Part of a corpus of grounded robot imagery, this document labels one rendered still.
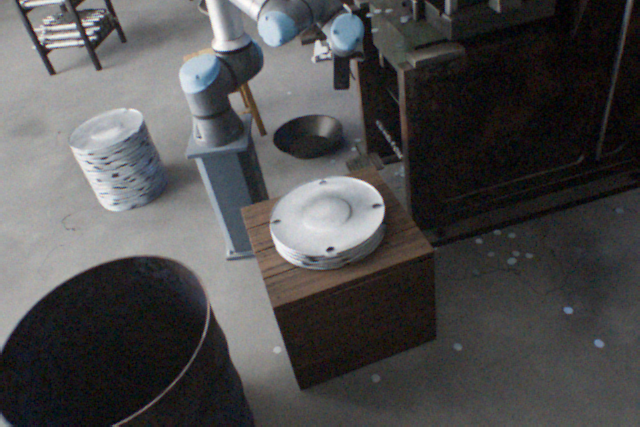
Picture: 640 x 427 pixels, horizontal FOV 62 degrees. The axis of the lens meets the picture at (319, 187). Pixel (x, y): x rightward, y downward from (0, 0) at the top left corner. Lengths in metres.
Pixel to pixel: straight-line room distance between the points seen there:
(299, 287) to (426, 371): 0.45
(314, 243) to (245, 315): 0.50
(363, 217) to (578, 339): 0.66
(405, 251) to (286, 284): 0.29
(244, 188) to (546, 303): 0.94
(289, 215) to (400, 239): 0.29
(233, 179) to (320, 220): 0.42
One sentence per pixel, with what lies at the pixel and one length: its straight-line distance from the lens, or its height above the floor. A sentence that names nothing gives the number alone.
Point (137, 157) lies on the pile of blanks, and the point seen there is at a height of 0.21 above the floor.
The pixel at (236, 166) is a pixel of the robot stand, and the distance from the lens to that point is 1.61.
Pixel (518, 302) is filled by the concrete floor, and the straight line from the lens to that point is 1.65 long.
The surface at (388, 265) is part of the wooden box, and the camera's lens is 1.26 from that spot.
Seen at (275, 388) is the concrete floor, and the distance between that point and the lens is 1.53.
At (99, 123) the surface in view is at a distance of 2.30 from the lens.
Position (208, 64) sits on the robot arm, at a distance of 1.53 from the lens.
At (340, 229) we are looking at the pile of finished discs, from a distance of 1.29.
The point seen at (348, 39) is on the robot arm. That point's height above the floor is 0.78.
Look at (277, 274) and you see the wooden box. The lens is 1.29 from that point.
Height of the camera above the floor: 1.28
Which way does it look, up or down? 38 degrees down
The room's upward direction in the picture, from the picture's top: 11 degrees counter-clockwise
